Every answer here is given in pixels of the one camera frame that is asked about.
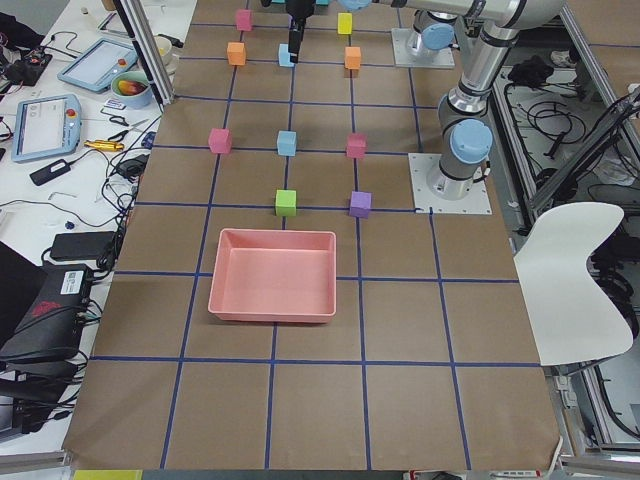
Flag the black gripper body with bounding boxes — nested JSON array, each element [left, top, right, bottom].
[[285, 0, 316, 21]]

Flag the light blue block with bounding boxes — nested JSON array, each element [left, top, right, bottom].
[[278, 43, 297, 68], [276, 130, 297, 157]]

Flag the yellow block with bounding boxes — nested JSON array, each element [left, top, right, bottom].
[[337, 12, 353, 35]]

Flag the far pink block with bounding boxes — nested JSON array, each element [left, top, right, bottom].
[[235, 9, 253, 32]]

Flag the pink block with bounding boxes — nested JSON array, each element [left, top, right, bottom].
[[235, 9, 253, 32], [208, 128, 232, 154], [345, 133, 367, 159]]

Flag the right orange block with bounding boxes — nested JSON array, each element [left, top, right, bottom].
[[344, 46, 362, 71]]

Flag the orange block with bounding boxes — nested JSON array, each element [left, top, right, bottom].
[[226, 42, 247, 66], [344, 46, 362, 71]]

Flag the left orange block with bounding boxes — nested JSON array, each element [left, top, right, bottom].
[[226, 42, 247, 66]]

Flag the brown paper table cover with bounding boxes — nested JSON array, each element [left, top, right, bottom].
[[64, 1, 559, 471]]

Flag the white cup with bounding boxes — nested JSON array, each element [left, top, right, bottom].
[[154, 35, 174, 69]]

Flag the right pink block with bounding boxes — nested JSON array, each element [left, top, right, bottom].
[[345, 133, 367, 159]]

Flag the left pink block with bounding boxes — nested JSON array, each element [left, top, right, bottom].
[[208, 128, 232, 154]]

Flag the blue bowl with fruit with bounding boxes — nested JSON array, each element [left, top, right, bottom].
[[111, 71, 153, 109]]

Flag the green block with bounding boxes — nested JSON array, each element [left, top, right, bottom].
[[275, 189, 297, 217]]

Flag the purple block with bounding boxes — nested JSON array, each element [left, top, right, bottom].
[[348, 191, 373, 219]]

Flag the far teach pendant tablet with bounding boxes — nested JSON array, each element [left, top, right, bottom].
[[57, 38, 138, 92]]

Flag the teach pendant tablet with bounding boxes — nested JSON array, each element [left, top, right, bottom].
[[11, 94, 82, 163], [57, 38, 138, 92]]

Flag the scissors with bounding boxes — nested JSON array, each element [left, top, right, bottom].
[[107, 119, 146, 143]]

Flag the gold cylinder tool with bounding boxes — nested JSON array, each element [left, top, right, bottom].
[[84, 140, 125, 152]]

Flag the pink plastic tray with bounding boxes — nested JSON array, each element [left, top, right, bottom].
[[208, 228, 337, 324]]

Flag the near teach pendant tablet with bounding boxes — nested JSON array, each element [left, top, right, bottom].
[[11, 94, 82, 163]]

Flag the black power adapter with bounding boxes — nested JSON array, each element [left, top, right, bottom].
[[49, 231, 115, 261]]

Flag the black computer box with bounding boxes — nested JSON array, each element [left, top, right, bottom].
[[1, 264, 93, 364]]

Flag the white chair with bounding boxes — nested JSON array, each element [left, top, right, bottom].
[[514, 202, 633, 366]]

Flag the aluminium frame post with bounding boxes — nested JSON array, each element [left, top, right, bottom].
[[114, 0, 175, 106]]

